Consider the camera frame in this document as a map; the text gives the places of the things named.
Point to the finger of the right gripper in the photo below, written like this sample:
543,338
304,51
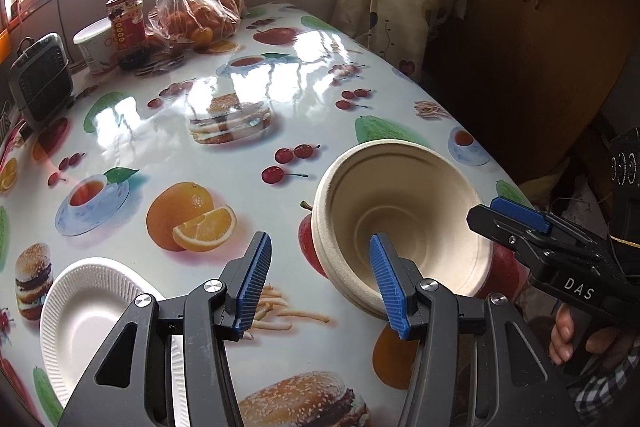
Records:
526,217
501,230

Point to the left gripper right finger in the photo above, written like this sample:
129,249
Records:
512,383

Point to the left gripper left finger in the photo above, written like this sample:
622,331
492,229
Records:
128,380

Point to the white paper plate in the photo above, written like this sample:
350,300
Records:
82,306

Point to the beige paper bowl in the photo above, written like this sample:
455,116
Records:
414,196

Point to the fruit print tablecloth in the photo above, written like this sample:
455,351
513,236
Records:
172,175

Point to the grey portable heater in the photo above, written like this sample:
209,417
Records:
40,81

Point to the white paper cup container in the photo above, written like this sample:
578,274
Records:
96,45

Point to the orange box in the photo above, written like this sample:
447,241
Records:
5,45

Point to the red label jar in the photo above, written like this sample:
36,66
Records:
128,32

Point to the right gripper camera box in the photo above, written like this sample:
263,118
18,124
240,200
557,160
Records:
624,175

